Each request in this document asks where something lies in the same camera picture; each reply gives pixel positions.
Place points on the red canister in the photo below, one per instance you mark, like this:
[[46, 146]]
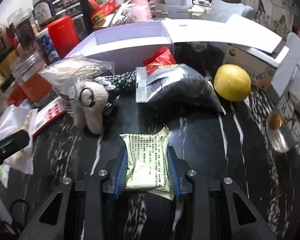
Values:
[[64, 35]]

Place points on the white gift box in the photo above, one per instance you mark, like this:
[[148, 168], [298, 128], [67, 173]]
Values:
[[128, 45]]

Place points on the black white checkered cloth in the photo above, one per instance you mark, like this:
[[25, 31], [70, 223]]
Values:
[[122, 83]]

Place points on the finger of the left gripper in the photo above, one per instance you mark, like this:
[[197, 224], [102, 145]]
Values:
[[12, 144]]

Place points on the red white flat packet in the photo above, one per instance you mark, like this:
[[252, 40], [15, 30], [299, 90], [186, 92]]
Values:
[[49, 113]]

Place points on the cardboard product box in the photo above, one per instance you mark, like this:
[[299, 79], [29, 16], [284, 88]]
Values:
[[260, 72]]

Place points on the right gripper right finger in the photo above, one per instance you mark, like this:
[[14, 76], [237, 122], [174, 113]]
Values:
[[177, 169]]

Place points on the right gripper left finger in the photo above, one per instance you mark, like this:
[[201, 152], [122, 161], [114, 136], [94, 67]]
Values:
[[117, 170]]

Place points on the red crinkled snack bag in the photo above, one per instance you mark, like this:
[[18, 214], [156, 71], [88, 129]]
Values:
[[162, 57]]

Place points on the clear plastic bag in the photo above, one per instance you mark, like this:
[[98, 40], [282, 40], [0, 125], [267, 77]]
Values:
[[67, 72]]

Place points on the yellow lemon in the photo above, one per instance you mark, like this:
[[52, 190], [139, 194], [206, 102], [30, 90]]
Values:
[[232, 82]]

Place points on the silver foil snack bag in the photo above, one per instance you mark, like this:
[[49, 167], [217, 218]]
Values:
[[157, 82]]

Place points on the dark jar silver lid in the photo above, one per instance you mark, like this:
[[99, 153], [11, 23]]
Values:
[[44, 12]]

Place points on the pale green snack packet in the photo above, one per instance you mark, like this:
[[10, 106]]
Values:
[[147, 167]]

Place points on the white plush toy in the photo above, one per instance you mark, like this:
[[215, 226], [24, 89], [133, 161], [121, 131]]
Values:
[[90, 100]]

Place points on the black printed pouch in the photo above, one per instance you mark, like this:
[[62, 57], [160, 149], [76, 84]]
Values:
[[78, 11]]

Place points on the pink cup stack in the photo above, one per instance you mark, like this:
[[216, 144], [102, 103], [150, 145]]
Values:
[[139, 10]]

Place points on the clear jar amber contents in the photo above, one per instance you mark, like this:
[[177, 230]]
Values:
[[25, 70]]

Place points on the white astronaut figurine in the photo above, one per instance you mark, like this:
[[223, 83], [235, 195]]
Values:
[[200, 8]]

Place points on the blue tablet tube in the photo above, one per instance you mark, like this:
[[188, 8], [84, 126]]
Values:
[[47, 46]]

